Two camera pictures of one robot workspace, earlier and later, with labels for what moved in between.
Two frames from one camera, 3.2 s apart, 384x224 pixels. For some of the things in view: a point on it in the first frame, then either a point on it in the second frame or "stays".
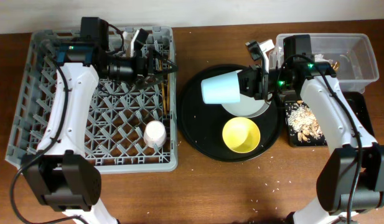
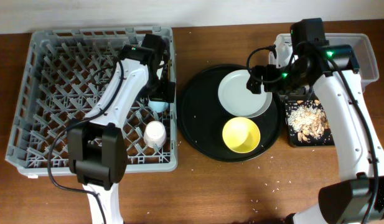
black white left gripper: (141, 70) to (167, 92)
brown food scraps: (301, 120) stays
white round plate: (248, 107) stays
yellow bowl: (241, 135) stays
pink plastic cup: (155, 134) stays
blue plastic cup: (222, 89) to (159, 106)
